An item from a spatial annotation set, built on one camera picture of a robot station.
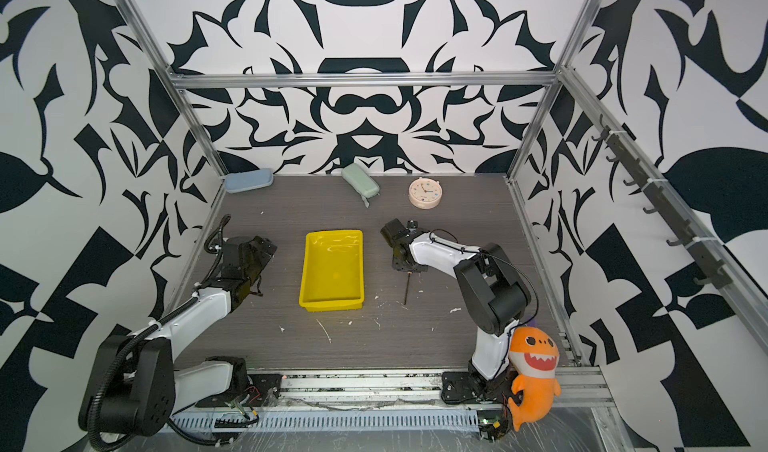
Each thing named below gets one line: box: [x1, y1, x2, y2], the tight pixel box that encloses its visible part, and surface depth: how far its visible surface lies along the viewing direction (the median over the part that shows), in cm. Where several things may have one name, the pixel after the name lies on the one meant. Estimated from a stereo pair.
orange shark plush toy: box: [507, 326, 562, 432], surface depth 73 cm
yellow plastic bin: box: [299, 230, 365, 312], surface depth 95 cm
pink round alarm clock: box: [408, 177, 443, 210], surface depth 114 cm
